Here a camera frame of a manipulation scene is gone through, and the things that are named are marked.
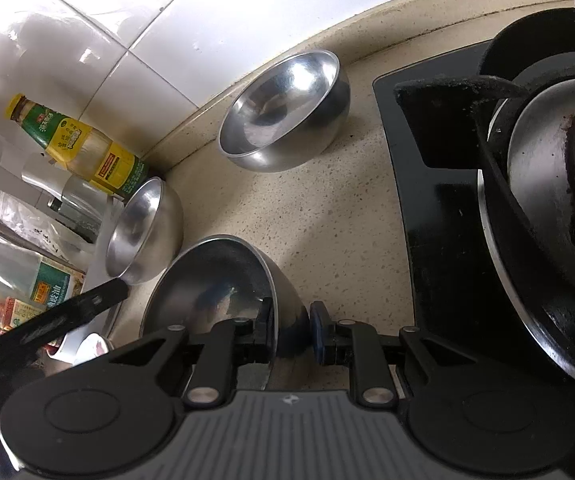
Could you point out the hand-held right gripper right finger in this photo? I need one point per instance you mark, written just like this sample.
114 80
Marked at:
318 332

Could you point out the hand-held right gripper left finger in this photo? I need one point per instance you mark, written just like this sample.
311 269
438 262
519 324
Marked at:
267 327

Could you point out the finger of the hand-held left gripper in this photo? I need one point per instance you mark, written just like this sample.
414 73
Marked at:
102 297

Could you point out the small steel bowl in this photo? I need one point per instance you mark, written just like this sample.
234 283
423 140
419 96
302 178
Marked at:
137 230

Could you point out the medium steel bowl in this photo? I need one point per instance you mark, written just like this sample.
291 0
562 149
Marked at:
207 280

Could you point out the large steel bowl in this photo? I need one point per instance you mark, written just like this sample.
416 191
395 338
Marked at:
282 110

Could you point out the orange box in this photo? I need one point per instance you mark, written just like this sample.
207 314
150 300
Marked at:
15 312

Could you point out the green label oil bottle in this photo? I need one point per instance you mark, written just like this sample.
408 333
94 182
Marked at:
42 280

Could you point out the steel kettle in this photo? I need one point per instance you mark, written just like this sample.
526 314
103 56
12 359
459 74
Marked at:
77 202

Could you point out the printed clear plastic bag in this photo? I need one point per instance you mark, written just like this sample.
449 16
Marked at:
27 220

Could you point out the green yellow label bottle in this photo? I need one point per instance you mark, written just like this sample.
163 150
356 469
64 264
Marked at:
82 147

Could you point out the black gas stove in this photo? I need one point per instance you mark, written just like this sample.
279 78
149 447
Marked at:
442 92
432 220

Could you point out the steel burner drip pan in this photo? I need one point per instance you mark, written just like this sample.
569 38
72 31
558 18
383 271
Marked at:
532 160

